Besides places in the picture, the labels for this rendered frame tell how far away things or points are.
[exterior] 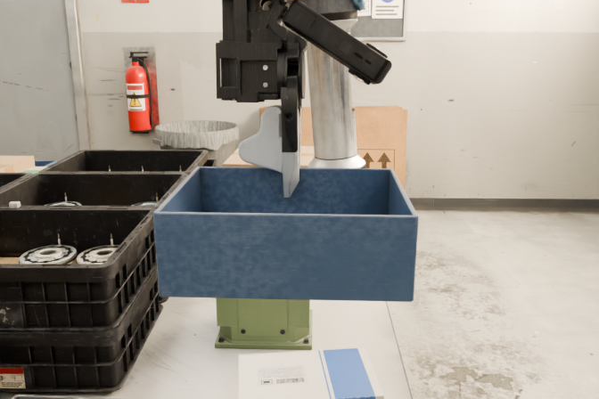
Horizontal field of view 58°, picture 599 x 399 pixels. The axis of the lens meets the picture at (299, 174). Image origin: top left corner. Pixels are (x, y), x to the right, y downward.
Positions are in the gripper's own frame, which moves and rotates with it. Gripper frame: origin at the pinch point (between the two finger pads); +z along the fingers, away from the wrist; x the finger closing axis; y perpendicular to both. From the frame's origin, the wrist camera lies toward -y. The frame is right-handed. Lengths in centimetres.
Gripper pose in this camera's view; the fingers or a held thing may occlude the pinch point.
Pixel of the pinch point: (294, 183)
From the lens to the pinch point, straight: 55.0
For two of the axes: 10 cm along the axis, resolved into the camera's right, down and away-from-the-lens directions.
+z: 0.0, 9.9, 1.5
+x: -0.5, 1.5, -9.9
